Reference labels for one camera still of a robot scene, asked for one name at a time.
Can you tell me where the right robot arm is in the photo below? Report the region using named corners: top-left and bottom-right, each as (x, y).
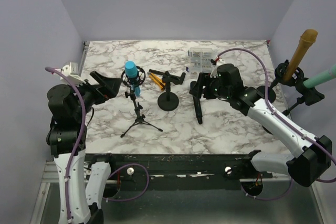
top-left (190, 63), bottom-right (332, 187)

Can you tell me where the black microphone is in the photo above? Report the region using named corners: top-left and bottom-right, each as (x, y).
top-left (193, 97), bottom-right (203, 124)

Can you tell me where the black clip microphone stand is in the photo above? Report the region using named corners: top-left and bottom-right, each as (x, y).
top-left (157, 71), bottom-right (186, 112)

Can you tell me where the gold microphone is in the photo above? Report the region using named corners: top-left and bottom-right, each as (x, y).
top-left (283, 29), bottom-right (318, 82)

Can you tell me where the green microphone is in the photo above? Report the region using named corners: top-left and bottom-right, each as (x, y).
top-left (303, 65), bottom-right (336, 89)

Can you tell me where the black tripod shock-mount stand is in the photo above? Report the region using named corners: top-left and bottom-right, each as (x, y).
top-left (120, 66), bottom-right (163, 138)

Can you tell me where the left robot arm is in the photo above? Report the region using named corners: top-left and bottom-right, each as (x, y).
top-left (46, 71), bottom-right (122, 223)

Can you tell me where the black clip stand right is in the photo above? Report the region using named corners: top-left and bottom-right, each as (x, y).
top-left (282, 77), bottom-right (325, 116)

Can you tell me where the black T-handle tool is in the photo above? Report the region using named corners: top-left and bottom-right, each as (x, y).
top-left (149, 69), bottom-right (186, 85)

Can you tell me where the yellow utility knife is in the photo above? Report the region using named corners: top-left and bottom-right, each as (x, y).
top-left (148, 72), bottom-right (165, 91)

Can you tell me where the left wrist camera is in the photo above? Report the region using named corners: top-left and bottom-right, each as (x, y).
top-left (61, 61), bottom-right (85, 85)

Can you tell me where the black round-base shock-mount stand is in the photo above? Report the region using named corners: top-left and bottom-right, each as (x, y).
top-left (268, 60), bottom-right (304, 103)

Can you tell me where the clear plastic screw box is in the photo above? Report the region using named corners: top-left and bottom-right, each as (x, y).
top-left (188, 47), bottom-right (216, 74)

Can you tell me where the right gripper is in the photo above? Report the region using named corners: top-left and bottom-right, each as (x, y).
top-left (190, 72), bottom-right (231, 100)

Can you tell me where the blue toy microphone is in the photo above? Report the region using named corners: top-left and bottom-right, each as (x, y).
top-left (124, 61), bottom-right (140, 97)

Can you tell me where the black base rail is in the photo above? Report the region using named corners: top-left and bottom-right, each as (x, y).
top-left (54, 152), bottom-right (305, 192)

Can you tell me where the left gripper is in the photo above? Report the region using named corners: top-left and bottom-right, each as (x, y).
top-left (70, 70), bottom-right (122, 120)

